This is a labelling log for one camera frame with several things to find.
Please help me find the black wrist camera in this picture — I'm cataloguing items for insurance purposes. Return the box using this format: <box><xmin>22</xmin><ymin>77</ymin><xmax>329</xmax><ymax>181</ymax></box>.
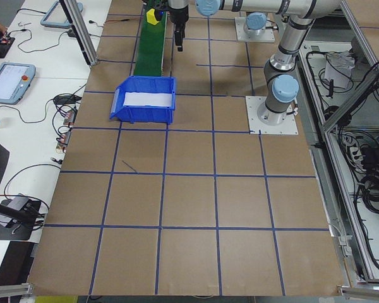
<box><xmin>155</xmin><ymin>1</ymin><xmax>169</xmax><ymax>21</ymax></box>

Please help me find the blue plastic storage bin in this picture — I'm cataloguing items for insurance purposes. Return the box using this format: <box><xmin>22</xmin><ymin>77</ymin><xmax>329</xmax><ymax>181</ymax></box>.
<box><xmin>109</xmin><ymin>75</ymin><xmax>177</xmax><ymax>125</ymax></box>

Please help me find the black electronics with red wires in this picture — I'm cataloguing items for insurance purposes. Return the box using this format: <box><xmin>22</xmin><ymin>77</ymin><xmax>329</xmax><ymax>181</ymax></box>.
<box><xmin>0</xmin><ymin>32</ymin><xmax>16</xmax><ymax>60</ymax></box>

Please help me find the black power adapter cable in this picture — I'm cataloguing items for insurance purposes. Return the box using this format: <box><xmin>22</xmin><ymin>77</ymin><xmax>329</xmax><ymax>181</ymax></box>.
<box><xmin>17</xmin><ymin>27</ymin><xmax>71</xmax><ymax>54</ymax></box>

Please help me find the thin red wire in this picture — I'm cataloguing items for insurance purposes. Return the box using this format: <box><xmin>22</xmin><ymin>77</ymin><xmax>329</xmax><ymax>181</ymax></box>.
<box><xmin>104</xmin><ymin>18</ymin><xmax>143</xmax><ymax>25</ymax></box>

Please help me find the white paper bag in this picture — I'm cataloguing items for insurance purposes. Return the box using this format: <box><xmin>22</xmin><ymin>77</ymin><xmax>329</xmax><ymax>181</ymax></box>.
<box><xmin>323</xmin><ymin>51</ymin><xmax>357</xmax><ymax>90</ymax></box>

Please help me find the white square base plate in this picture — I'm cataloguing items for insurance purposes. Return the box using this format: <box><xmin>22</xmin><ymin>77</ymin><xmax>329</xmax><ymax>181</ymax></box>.
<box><xmin>245</xmin><ymin>95</ymin><xmax>300</xmax><ymax>136</ymax></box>
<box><xmin>234</xmin><ymin>17</ymin><xmax>276</xmax><ymax>43</ymax></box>

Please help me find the grey-blue teach pendant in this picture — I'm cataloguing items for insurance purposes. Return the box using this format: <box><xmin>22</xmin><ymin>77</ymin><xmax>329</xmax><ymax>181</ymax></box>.
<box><xmin>40</xmin><ymin>0</ymin><xmax>85</xmax><ymax>30</ymax></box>
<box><xmin>0</xmin><ymin>62</ymin><xmax>37</xmax><ymax>105</ymax></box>

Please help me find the aluminium V-shaped frame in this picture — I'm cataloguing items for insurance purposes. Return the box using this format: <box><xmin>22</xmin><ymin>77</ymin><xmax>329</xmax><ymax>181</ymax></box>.
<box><xmin>295</xmin><ymin>0</ymin><xmax>379</xmax><ymax>285</ymax></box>

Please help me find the yellow-green sheet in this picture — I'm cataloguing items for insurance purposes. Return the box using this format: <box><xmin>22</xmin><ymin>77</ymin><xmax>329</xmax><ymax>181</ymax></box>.
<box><xmin>33</xmin><ymin>294</ymin><xmax>80</xmax><ymax>303</ymax></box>

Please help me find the black cable coil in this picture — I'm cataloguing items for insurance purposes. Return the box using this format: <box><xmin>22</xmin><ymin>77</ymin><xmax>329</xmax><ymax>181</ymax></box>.
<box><xmin>340</xmin><ymin>126</ymin><xmax>379</xmax><ymax>173</ymax></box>
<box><xmin>357</xmin><ymin>174</ymin><xmax>379</xmax><ymax>216</ymax></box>
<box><xmin>321</xmin><ymin>105</ymin><xmax>341</xmax><ymax>123</ymax></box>

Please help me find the aluminium profile bar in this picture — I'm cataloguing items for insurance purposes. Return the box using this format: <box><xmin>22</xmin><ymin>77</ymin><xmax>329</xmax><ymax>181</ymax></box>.
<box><xmin>335</xmin><ymin>283</ymin><xmax>379</xmax><ymax>298</ymax></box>
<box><xmin>0</xmin><ymin>282</ymin><xmax>35</xmax><ymax>300</ymax></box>

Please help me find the thin black wire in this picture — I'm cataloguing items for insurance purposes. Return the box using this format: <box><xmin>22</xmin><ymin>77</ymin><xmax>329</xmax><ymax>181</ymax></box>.
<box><xmin>104</xmin><ymin>18</ymin><xmax>143</xmax><ymax>25</ymax></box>

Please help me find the small grey device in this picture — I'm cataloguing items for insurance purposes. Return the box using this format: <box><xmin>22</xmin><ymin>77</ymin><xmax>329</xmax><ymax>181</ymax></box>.
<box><xmin>8</xmin><ymin>193</ymin><xmax>31</xmax><ymax>211</ymax></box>

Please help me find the small black adapter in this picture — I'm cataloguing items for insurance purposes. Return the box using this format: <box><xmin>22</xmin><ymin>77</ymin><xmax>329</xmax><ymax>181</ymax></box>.
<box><xmin>52</xmin><ymin>95</ymin><xmax>82</xmax><ymax>105</ymax></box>

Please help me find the green conveyor belt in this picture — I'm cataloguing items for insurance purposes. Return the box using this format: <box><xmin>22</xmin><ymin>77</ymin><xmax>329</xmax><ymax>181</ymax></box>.
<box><xmin>132</xmin><ymin>0</ymin><xmax>169</xmax><ymax>78</ymax></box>

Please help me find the black stand base plate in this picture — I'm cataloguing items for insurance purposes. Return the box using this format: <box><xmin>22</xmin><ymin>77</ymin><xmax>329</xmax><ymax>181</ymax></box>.
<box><xmin>0</xmin><ymin>197</ymin><xmax>42</xmax><ymax>242</ymax></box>

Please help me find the yellow foam block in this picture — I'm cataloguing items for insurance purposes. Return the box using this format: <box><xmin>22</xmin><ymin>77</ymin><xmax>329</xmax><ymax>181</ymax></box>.
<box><xmin>146</xmin><ymin>8</ymin><xmax>161</xmax><ymax>25</ymax></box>

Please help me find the white paper sheet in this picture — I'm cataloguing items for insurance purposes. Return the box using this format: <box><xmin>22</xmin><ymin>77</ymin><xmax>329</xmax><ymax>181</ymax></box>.
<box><xmin>123</xmin><ymin>91</ymin><xmax>174</xmax><ymax>108</ymax></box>

